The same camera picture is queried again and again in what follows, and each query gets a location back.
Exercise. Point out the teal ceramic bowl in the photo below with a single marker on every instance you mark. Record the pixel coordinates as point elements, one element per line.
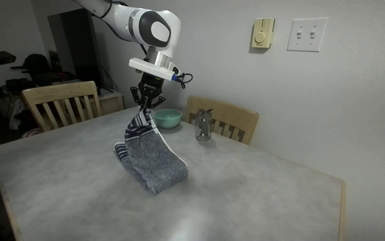
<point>167,118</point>

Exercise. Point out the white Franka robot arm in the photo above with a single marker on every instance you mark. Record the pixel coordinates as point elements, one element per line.
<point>134,20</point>

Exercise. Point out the light wooden side cabinet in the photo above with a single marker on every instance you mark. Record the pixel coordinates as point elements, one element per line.
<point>111,102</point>

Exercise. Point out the dark bag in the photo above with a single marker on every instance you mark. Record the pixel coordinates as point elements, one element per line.
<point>40,68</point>

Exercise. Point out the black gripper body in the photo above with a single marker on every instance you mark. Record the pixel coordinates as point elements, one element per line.
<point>150,88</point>

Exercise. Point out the white double light switch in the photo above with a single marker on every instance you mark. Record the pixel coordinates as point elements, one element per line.
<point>307,33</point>

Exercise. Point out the beige wall thermostat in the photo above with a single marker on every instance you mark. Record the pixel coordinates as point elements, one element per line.
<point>262,33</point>

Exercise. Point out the clear glass jar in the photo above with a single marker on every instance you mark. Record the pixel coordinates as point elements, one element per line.
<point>203,127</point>

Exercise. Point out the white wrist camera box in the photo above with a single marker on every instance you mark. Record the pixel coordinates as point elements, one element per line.
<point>152,68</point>

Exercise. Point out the blue grey striped towel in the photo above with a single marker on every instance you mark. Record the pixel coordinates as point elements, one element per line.
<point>152,161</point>

